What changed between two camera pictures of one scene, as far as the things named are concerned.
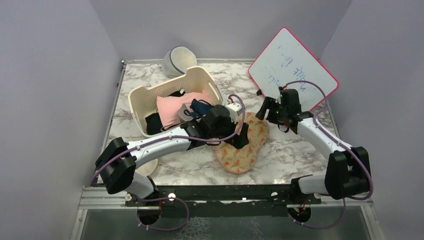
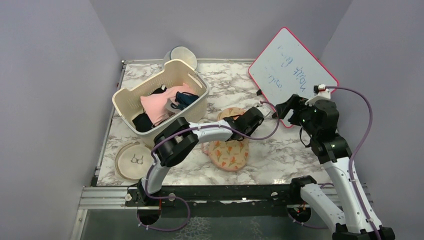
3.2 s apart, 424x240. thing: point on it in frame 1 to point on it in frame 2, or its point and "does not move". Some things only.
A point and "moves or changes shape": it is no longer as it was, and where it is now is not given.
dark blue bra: (199, 107) to (183, 98)
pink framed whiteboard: (285, 59) does not move
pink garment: (168, 105) to (155, 104)
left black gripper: (240, 140) to (254, 127)
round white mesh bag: (177, 60) does not move
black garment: (153, 123) to (143, 122)
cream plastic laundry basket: (143, 101) to (127, 102)
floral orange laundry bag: (243, 160) moves or changes shape
